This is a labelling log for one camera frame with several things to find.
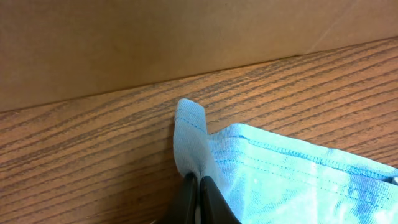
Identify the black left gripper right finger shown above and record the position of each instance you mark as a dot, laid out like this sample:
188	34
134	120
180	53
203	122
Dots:
214	208

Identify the light blue printed t-shirt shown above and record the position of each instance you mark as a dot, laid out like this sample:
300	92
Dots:
269	178

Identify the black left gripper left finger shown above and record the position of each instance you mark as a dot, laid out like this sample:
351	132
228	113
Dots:
182	207

